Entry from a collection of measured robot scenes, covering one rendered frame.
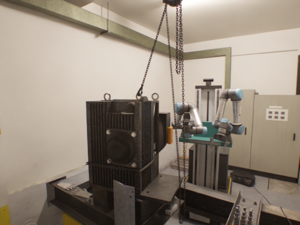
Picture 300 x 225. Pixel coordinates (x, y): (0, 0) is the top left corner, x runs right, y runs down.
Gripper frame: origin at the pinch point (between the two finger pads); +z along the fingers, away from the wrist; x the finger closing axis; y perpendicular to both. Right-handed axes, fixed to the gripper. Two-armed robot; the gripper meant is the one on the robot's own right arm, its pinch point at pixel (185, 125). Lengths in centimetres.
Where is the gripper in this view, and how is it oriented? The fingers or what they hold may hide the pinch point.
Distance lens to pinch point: 157.2
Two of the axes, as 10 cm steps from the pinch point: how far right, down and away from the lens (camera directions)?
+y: 0.4, 9.9, 1.2
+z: -2.9, 1.3, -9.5
